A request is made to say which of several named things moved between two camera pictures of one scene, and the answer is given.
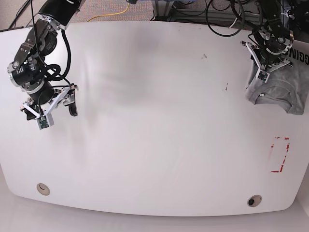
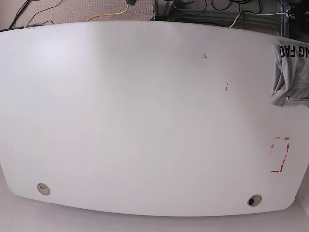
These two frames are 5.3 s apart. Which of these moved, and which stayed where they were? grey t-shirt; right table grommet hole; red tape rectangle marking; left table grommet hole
Moved: grey t-shirt
Stayed: left table grommet hole; right table grommet hole; red tape rectangle marking
